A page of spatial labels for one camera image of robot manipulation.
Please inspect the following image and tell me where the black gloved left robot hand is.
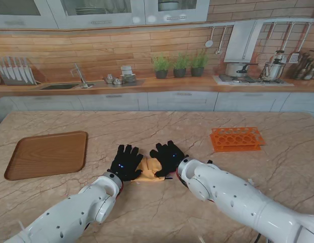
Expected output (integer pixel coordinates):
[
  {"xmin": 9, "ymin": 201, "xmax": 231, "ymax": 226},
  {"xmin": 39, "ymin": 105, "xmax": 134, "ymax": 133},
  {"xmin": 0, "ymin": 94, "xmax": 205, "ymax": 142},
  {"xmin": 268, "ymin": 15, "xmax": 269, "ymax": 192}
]
[{"xmin": 107, "ymin": 144, "xmax": 144, "ymax": 182}]

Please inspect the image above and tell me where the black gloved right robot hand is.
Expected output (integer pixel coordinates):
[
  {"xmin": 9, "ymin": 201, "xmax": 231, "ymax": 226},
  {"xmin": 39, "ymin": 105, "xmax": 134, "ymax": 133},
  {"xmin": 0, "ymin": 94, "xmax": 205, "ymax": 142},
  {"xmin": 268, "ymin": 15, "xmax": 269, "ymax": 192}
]
[{"xmin": 149, "ymin": 140, "xmax": 189, "ymax": 178}]

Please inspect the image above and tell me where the yellow microfibre cloth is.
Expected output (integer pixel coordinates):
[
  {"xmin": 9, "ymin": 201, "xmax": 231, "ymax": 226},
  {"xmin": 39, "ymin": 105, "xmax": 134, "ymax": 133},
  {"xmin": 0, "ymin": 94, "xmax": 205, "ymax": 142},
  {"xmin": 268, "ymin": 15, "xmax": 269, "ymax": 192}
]
[{"xmin": 130, "ymin": 156, "xmax": 165, "ymax": 183}]

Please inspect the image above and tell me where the orange test tube rack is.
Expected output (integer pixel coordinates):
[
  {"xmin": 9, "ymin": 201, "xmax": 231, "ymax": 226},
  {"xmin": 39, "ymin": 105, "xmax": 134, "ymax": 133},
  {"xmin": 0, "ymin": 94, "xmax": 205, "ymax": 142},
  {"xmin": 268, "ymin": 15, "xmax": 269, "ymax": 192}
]
[{"xmin": 210, "ymin": 127, "xmax": 265, "ymax": 152}]

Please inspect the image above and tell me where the brown wooden tray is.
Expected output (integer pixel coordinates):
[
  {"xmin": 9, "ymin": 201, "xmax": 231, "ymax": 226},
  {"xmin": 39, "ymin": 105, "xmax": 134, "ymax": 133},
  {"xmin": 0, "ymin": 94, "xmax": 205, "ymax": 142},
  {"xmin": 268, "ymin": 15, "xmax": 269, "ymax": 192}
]
[{"xmin": 4, "ymin": 131, "xmax": 88, "ymax": 181}]

